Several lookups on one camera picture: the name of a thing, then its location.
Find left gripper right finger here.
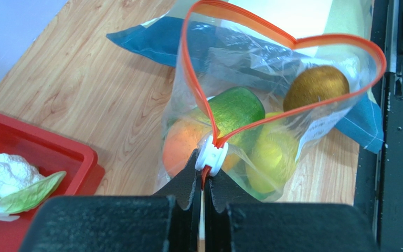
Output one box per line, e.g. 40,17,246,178
205,172,379,251

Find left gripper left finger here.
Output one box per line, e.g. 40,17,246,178
20,150,201,251

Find yellow bell pepper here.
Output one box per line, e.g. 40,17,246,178
245,118,299,194

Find green orange mango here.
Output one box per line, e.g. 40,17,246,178
162,86,266,178

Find clear zip top bag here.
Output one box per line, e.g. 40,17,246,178
156,1,387,201

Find olive green fruit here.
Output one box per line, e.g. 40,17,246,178
283,65,349,111

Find white cauliflower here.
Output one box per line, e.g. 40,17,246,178
0,153,67,222

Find plaid pillow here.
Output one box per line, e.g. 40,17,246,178
107,1,384,153

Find red plastic bin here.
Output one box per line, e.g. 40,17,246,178
0,114,105,251

